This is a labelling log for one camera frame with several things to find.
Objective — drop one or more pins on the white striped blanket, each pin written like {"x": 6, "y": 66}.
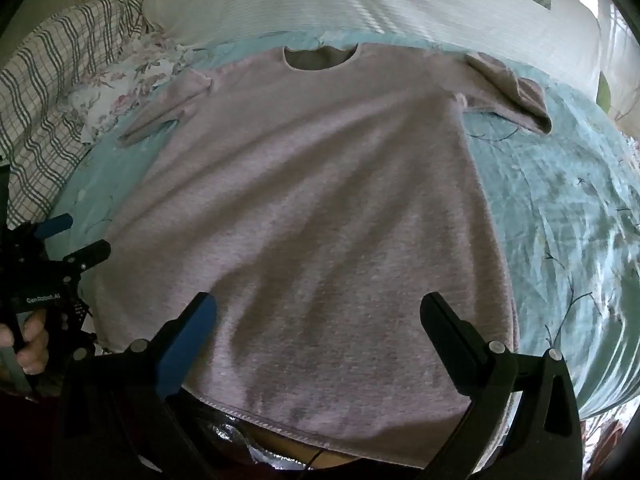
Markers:
{"x": 400, "y": 5}

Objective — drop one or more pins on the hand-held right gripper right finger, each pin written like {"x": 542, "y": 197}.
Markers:
{"x": 450, "y": 345}

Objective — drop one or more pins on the teal floral bedsheet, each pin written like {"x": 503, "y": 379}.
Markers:
{"x": 550, "y": 210}

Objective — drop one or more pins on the clear plastic bag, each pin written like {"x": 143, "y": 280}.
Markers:
{"x": 225, "y": 435}

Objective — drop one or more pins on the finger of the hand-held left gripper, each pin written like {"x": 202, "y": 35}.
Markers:
{"x": 55, "y": 225}
{"x": 90, "y": 255}

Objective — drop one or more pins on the white floral cloth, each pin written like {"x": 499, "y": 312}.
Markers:
{"x": 120, "y": 90}

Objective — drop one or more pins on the beige pillow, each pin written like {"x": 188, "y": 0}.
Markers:
{"x": 320, "y": 210}

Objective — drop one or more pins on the plaid cloth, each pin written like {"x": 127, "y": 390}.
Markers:
{"x": 50, "y": 85}

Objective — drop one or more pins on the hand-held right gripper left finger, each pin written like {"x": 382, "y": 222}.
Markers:
{"x": 187, "y": 345}

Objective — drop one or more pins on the person's left hand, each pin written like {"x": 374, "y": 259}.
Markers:
{"x": 32, "y": 355}

